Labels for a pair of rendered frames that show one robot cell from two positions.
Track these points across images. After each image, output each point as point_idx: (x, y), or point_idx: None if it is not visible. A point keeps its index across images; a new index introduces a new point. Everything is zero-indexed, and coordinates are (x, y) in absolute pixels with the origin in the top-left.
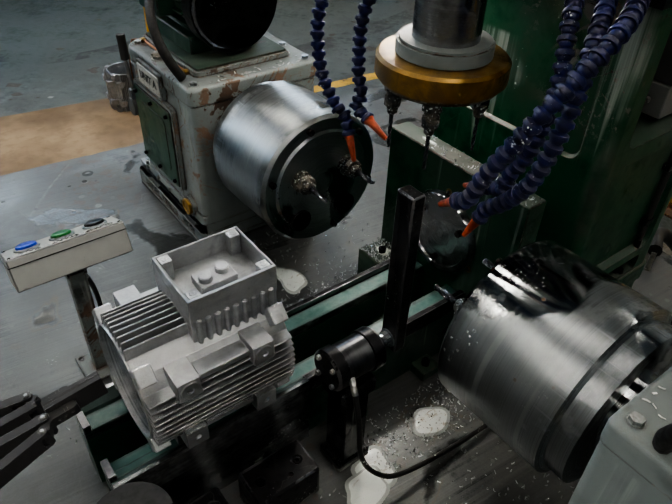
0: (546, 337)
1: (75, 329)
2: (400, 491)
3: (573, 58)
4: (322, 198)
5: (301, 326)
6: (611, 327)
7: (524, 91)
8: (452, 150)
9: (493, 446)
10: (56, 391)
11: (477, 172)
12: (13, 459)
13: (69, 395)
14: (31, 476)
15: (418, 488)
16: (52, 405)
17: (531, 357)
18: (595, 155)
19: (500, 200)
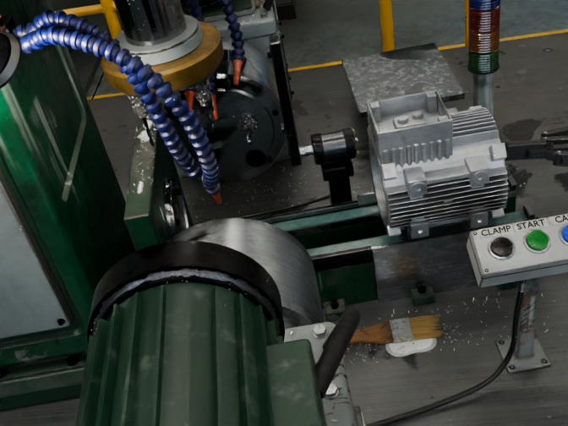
0: (251, 56)
1: (553, 406)
2: (325, 204)
3: (49, 60)
4: None
5: (334, 244)
6: (224, 40)
7: (59, 122)
8: (137, 171)
9: (248, 210)
10: (537, 151)
11: (233, 24)
12: (562, 127)
13: (527, 140)
14: None
15: (314, 204)
16: (538, 139)
17: (262, 62)
18: (84, 97)
19: None
